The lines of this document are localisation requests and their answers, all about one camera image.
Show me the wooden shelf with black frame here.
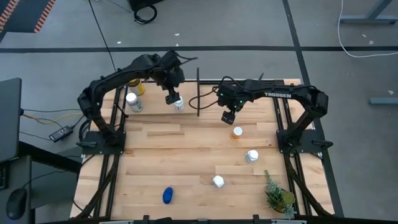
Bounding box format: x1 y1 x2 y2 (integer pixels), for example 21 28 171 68
123 67 201 118

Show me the green label bottle white cap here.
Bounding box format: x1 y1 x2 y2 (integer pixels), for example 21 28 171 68
125 92 144 113

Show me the black left arm base cable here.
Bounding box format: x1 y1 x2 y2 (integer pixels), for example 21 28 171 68
78 118 93 142

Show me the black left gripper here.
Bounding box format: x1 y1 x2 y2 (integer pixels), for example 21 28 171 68
155 67 186 105

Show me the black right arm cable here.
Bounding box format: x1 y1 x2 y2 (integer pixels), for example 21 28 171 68
188 85 220 111

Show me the black coiled cable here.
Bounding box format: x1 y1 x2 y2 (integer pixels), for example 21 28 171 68
129 0 162 25

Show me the black computer mouse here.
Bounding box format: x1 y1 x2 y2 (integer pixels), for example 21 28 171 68
6 187 28 221

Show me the white medicine bottle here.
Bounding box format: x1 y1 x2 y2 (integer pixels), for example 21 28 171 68
245 149 259 164
212 175 225 189
174 95 185 112

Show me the grey metal desk leg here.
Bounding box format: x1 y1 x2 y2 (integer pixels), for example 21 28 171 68
339 0 398 25

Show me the dark grey side desk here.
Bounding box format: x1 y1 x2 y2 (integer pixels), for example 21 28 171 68
0 77 82 224

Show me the amber bottle with yellow cap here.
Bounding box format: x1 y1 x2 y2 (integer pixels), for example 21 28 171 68
128 78 146 96

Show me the grey metal desk foot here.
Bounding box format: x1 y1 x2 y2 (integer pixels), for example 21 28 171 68
369 96 398 106

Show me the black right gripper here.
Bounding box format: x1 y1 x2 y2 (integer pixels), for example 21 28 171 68
216 83 248 126

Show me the long black floor cable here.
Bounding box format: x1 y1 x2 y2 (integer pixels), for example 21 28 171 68
88 0 118 72

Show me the black mat with orange stripes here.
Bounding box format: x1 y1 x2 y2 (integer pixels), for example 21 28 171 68
0 0 57 41

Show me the blue medicine bottle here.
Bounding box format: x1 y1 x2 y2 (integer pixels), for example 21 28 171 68
162 186 174 205

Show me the yellow floor cable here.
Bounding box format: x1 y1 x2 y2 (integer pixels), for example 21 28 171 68
22 111 82 125

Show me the black power adapter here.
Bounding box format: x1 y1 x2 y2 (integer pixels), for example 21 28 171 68
49 125 74 143

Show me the potted artificial green plant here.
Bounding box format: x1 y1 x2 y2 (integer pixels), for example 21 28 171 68
263 169 298 220

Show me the white floor cable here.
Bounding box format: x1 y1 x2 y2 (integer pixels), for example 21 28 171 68
337 0 398 58

